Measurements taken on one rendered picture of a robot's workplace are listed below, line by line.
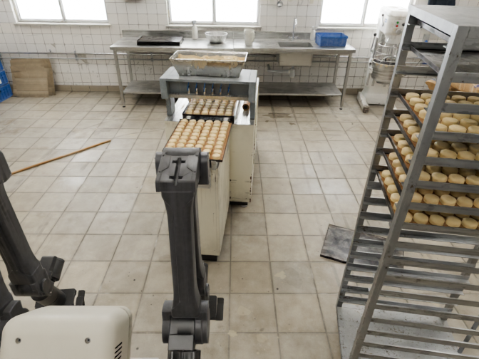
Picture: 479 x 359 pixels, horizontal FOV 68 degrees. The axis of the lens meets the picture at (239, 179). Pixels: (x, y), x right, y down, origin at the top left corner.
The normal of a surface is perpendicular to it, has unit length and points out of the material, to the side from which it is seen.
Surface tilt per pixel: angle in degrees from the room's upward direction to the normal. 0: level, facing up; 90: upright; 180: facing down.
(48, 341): 47
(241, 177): 90
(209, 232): 90
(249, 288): 0
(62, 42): 90
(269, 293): 0
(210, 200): 90
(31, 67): 71
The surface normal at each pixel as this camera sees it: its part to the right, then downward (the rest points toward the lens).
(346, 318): 0.01, -0.84
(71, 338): 0.02, -0.18
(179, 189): 0.00, 0.37
